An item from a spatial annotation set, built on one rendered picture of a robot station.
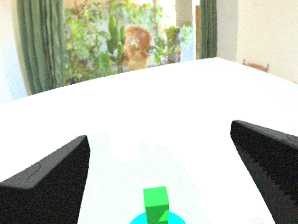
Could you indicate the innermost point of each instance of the cyan circle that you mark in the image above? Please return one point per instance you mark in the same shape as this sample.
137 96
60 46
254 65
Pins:
173 219

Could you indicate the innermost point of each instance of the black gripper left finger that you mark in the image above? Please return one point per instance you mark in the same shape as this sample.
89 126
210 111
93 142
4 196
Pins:
50 191

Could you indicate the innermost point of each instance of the green rectangular post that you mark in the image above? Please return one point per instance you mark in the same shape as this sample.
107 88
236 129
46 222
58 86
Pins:
156 205

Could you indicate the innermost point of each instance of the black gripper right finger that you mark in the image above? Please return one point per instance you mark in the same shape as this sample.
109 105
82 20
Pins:
271 158

